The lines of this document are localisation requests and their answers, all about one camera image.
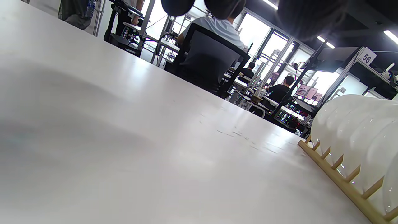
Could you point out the pink screen monitor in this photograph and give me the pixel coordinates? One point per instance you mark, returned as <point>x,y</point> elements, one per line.
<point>307,92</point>

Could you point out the ceiling light strip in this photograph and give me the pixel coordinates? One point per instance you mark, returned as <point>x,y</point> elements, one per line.
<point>270,4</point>
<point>326,42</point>
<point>391,37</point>

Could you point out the wooden dish rack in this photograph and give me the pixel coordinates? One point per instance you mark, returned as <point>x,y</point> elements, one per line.
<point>342,183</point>

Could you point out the white gripper fixture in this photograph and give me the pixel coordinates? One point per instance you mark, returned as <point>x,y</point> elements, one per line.
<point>388,73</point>

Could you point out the white number sign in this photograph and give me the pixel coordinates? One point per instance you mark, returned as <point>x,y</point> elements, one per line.
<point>367,57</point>

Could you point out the black office chair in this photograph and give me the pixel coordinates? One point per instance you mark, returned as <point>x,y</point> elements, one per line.
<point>208,59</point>

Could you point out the person's left hand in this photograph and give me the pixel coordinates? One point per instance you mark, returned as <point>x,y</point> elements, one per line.
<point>224,9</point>

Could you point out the black monitor on pole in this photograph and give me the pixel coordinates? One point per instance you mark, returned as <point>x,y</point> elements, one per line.
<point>332,59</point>

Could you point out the black stand tray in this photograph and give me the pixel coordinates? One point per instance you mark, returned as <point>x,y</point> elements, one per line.
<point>124,6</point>

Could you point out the beige bowl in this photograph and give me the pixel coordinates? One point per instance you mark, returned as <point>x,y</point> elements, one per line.
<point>256,99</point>

